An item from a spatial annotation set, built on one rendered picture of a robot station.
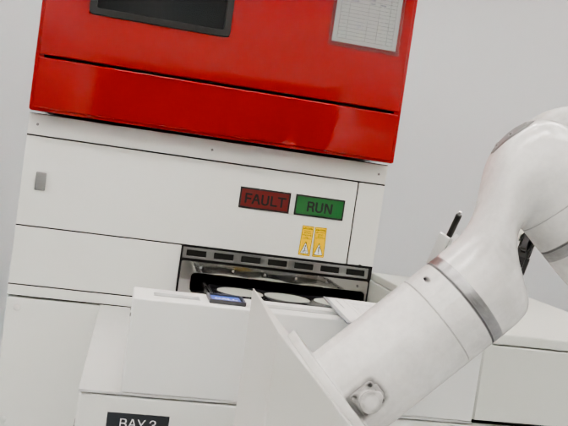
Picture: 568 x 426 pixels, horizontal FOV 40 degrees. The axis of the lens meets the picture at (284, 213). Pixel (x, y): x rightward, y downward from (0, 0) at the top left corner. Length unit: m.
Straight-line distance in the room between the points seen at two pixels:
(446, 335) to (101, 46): 1.08
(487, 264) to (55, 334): 1.13
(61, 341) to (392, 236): 1.95
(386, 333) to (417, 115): 2.61
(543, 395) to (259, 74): 0.89
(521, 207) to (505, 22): 2.76
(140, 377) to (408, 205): 2.41
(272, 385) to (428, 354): 0.20
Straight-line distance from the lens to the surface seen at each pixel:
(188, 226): 1.76
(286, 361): 0.78
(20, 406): 1.86
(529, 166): 0.92
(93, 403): 1.18
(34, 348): 1.82
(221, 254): 1.78
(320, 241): 1.81
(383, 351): 0.88
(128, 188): 1.75
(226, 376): 1.18
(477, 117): 3.56
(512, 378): 1.32
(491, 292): 0.90
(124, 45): 1.71
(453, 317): 0.89
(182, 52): 1.71
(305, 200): 1.79
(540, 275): 3.74
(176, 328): 1.15
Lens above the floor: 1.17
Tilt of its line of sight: 3 degrees down
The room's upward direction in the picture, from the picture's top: 8 degrees clockwise
